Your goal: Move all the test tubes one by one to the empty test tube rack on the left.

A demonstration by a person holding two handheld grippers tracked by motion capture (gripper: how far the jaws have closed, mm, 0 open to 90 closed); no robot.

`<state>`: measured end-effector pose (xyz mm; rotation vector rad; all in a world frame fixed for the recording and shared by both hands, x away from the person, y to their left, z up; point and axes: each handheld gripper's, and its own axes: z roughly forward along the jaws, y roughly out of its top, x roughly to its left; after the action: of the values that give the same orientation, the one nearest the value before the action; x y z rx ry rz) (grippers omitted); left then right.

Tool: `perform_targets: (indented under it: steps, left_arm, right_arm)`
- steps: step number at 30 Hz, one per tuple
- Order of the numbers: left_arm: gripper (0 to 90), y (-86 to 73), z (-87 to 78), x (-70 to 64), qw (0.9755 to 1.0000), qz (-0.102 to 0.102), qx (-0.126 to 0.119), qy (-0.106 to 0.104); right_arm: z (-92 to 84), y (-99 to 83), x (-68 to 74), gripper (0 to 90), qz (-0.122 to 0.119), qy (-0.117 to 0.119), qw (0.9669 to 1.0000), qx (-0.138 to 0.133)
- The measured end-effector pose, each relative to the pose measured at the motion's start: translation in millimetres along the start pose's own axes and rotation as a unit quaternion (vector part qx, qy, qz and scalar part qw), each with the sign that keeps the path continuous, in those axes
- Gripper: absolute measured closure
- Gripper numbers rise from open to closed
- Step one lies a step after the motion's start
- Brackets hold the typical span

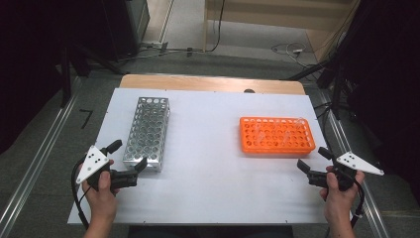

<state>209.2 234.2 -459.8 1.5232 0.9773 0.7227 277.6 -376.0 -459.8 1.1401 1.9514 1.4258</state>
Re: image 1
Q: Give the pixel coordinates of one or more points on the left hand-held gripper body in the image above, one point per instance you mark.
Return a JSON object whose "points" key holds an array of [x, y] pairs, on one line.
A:
{"points": [[92, 163]]}

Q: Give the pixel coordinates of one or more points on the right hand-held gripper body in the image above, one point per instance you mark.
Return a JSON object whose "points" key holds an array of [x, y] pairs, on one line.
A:
{"points": [[358, 163]]}

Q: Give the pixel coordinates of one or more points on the clear test tube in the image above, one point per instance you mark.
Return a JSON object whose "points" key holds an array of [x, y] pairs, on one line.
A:
{"points": [[299, 122], [259, 132]]}

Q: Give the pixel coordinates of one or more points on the orange plastic test tube rack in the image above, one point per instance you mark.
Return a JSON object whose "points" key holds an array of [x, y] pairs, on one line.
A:
{"points": [[277, 135]]}

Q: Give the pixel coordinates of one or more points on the person's left hand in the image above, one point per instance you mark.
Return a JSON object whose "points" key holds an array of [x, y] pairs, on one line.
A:
{"points": [[102, 201]]}

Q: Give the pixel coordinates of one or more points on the person's right hand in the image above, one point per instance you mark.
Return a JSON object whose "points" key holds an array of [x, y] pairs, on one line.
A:
{"points": [[338, 201]]}

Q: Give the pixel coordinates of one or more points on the black metal stand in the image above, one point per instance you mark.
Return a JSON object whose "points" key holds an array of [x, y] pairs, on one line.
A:
{"points": [[66, 82], [336, 95]]}

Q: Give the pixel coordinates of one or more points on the white table board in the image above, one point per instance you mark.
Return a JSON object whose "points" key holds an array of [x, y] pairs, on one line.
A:
{"points": [[204, 185]]}

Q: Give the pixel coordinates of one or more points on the black curtain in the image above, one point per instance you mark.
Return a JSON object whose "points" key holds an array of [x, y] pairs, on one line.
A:
{"points": [[26, 66], [389, 82]]}

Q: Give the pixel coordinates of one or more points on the wooden table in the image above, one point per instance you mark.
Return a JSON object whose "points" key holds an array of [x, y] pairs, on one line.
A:
{"points": [[198, 82]]}

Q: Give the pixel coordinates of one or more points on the grey power strip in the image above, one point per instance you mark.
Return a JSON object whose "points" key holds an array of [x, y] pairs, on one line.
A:
{"points": [[153, 44]]}

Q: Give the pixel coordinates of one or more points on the dark cabinet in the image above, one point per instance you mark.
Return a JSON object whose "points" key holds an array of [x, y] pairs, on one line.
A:
{"points": [[132, 26]]}

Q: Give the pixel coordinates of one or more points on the aluminium floor rail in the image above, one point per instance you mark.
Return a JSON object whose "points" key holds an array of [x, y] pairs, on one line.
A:
{"points": [[36, 165], [374, 211]]}

